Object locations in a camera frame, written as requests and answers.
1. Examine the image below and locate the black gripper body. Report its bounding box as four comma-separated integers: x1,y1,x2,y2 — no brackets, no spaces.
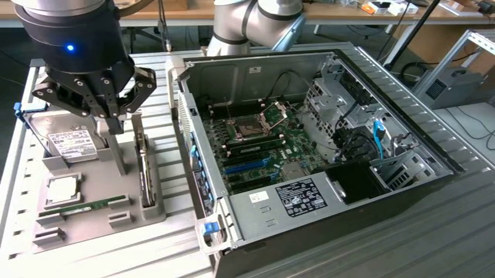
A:
15,2,137,88

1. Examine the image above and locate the graphics card with black fan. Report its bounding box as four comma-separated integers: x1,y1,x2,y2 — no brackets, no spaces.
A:
132,112,157,210

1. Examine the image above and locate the silver hard disk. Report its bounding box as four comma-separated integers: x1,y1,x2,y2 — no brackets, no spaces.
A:
28,111,109,163

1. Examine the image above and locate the gray plastic parts rack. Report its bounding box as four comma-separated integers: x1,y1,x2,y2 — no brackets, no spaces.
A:
31,112,168,253

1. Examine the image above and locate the silver CPU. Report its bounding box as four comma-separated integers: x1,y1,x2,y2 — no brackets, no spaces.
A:
45,176,79,204

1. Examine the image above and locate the CPU socket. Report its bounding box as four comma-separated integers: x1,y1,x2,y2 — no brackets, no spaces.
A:
227,115,268,143

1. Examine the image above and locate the green RAM stick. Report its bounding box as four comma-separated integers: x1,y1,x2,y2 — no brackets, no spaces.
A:
37,196,128,217

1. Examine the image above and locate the black RAM stick in slot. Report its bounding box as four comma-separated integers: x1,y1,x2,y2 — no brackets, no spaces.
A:
225,138,285,156

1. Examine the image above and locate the metal socket cover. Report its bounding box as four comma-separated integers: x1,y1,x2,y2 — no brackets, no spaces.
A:
257,101,289,131

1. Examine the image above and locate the green motherboard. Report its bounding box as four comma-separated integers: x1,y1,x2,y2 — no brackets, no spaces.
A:
200,100,331,195

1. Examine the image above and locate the silver chipset heatsink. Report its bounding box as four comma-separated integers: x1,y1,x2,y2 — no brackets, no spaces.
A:
280,161,311,181

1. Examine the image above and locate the metal disk bay cage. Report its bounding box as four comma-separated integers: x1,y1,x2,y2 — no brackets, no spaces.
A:
300,54,388,163

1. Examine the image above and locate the gray power supply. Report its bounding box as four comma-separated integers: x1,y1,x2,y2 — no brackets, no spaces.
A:
227,171,346,242

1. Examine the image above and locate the long wooden desk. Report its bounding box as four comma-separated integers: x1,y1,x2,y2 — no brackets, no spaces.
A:
0,0,495,58

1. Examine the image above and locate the white and orange box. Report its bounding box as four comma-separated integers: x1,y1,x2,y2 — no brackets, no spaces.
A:
366,1,391,15

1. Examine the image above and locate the black tripod pole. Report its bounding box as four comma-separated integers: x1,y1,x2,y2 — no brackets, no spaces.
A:
382,0,443,68

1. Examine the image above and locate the black open PC case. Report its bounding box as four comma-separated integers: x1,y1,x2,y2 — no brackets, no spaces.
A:
164,48,467,278

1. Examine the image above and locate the gray equipment box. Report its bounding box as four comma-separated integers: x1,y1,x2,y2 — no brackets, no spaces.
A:
424,67,495,110

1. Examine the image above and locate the blue disk carrier frame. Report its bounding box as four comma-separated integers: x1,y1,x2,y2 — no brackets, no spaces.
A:
13,101,51,131

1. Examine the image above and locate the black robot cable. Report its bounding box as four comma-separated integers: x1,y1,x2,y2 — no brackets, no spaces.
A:
156,0,173,53

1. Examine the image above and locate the black wire bundle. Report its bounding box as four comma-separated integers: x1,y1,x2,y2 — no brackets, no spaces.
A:
333,94,379,162

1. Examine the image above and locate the blue flat wire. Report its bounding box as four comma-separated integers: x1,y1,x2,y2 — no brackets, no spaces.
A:
372,119,388,160

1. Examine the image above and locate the coiled black cable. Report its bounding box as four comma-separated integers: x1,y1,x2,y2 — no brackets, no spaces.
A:
399,61,431,85

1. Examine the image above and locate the aluminium profile frame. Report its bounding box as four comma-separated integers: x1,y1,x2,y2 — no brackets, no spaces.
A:
412,28,495,97

